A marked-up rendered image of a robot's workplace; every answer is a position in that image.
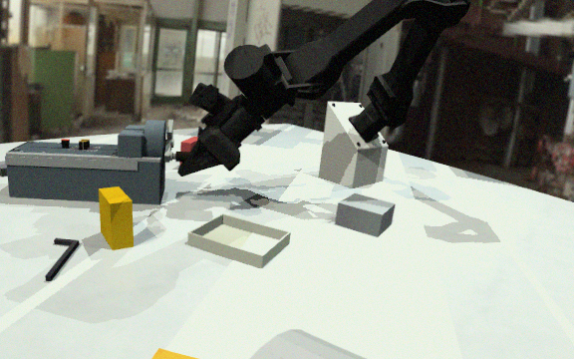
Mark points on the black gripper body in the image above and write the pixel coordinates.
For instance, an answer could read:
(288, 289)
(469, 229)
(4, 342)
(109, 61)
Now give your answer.
(223, 140)

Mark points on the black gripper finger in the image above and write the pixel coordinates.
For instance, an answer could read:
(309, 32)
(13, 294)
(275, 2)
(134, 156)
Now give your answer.
(200, 159)
(200, 129)

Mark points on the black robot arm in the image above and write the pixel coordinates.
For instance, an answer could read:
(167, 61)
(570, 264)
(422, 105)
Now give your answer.
(269, 80)

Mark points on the black l-shaped bar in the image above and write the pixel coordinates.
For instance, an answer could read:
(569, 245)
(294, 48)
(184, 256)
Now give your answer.
(73, 243)

